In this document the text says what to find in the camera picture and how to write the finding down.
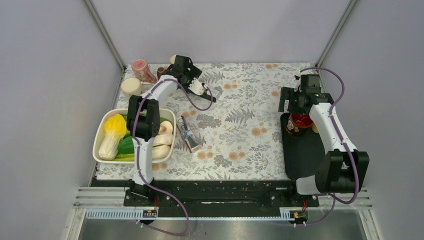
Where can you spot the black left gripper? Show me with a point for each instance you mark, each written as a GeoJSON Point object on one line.
{"type": "Point", "coordinates": [194, 73]}

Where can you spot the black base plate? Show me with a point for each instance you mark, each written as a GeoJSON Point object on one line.
{"type": "Point", "coordinates": [217, 199]}

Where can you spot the cream cat pattern mug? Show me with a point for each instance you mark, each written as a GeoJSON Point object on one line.
{"type": "Point", "coordinates": [134, 87]}

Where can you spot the white bok choy toy lower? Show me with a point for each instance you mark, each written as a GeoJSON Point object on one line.
{"type": "Point", "coordinates": [160, 151]}

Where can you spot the white silver toothpaste box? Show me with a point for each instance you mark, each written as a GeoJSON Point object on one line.
{"type": "Point", "coordinates": [187, 134]}

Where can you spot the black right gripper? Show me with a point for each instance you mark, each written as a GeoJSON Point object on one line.
{"type": "Point", "coordinates": [288, 93]}

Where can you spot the plain yellow mug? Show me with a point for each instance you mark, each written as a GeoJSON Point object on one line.
{"type": "Point", "coordinates": [314, 128]}

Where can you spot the black tray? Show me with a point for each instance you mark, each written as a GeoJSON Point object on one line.
{"type": "Point", "coordinates": [302, 154]}

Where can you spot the yellow napa cabbage toy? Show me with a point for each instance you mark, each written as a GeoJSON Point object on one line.
{"type": "Point", "coordinates": [114, 131]}

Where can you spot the green leafy vegetable toy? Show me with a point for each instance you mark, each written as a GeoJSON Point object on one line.
{"type": "Point", "coordinates": [131, 157]}

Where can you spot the floral tablecloth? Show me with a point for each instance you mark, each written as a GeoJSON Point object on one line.
{"type": "Point", "coordinates": [240, 134]}

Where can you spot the pink patterned mug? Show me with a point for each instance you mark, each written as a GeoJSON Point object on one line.
{"type": "Point", "coordinates": [142, 71]}

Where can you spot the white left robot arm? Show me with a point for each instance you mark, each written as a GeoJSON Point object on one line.
{"type": "Point", "coordinates": [143, 114]}

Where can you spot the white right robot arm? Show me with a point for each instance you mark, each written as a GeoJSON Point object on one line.
{"type": "Point", "coordinates": [343, 167]}

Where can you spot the beige mushroom toy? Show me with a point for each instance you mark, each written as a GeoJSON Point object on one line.
{"type": "Point", "coordinates": [166, 127]}

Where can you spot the green bell pepper toy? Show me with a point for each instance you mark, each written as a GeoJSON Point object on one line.
{"type": "Point", "coordinates": [126, 146]}

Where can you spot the green white bok choy toy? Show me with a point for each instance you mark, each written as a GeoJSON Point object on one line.
{"type": "Point", "coordinates": [163, 139]}

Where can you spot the black silver toothpaste box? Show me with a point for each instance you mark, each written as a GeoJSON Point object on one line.
{"type": "Point", "coordinates": [211, 94]}

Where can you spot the black orange floral mug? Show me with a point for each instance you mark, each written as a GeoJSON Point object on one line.
{"type": "Point", "coordinates": [298, 124]}

